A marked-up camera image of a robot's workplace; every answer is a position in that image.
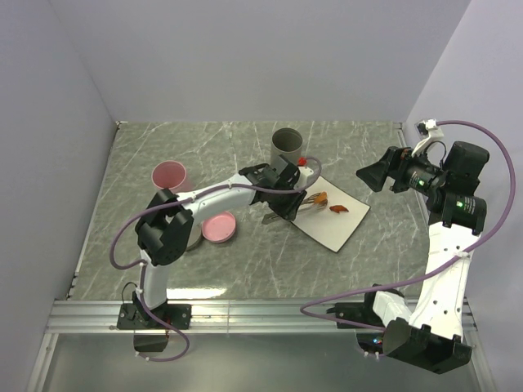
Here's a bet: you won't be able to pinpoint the brown chicken wing piece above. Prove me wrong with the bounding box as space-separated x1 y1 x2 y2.
329 205 349 213

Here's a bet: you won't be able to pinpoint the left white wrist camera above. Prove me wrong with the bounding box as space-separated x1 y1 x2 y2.
294 157 322 189

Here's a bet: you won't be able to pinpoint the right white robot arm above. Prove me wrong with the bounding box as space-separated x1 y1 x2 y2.
356 141 489 374

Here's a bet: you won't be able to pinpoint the tall grey cylinder container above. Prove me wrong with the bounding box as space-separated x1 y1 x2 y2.
270 127 303 166

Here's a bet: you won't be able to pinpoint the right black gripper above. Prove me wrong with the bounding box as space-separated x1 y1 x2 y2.
355 144 448 196

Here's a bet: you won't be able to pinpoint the aluminium frame rail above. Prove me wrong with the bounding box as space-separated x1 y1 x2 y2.
45 298 479 335

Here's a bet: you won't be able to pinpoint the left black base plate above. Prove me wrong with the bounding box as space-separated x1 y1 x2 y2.
116 302 191 330

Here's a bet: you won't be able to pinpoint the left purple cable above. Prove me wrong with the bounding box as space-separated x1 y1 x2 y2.
110 157 323 363

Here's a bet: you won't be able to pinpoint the white square plate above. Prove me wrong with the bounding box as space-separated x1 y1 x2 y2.
293 176 370 252

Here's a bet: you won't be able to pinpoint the pink cup container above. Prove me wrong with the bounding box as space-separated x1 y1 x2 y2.
151 161 192 193

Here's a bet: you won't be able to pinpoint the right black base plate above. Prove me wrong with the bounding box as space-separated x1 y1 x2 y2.
327 302 383 327

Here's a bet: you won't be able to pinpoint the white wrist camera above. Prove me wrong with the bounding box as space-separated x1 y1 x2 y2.
412 119 444 156
294 157 322 189

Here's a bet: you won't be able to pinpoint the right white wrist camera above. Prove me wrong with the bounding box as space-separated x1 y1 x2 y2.
412 119 444 156

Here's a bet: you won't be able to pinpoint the metal food tongs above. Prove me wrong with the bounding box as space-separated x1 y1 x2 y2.
261 192 327 225

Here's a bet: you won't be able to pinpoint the orange fried nugget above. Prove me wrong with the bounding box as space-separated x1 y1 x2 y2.
314 192 328 208

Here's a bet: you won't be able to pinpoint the grey round lid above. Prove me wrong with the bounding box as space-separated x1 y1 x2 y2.
186 225 203 252

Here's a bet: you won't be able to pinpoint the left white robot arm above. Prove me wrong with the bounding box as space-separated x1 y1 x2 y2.
135 158 317 328

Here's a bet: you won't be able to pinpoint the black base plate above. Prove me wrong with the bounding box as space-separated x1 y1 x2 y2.
116 302 191 330
327 302 383 327

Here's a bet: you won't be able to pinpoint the pink round lid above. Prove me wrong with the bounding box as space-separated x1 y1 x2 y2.
202 212 236 243

